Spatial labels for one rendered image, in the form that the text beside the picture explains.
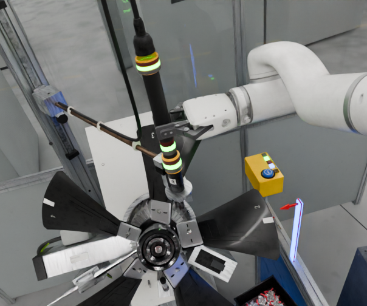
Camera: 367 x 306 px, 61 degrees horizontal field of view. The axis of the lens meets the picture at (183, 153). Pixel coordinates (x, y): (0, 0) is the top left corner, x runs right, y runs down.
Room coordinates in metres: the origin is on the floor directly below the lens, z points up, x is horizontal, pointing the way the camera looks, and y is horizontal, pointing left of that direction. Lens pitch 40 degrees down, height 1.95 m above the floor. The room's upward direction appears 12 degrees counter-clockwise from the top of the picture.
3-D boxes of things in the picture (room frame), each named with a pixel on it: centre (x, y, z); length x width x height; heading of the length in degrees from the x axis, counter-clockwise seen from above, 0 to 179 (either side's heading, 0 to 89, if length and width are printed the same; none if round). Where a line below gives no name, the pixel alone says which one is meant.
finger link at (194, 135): (0.53, -0.04, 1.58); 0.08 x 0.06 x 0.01; 155
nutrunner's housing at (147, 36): (0.55, 0.03, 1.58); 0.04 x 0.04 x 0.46
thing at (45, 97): (1.03, 0.43, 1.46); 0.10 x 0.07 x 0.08; 40
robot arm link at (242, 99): (0.57, -0.14, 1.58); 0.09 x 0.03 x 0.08; 5
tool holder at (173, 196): (0.56, 0.04, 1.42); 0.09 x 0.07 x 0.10; 40
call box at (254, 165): (0.88, -0.30, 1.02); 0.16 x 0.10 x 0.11; 5
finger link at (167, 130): (0.52, 0.01, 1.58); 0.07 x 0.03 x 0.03; 95
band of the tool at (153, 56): (0.55, 0.03, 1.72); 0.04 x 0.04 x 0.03
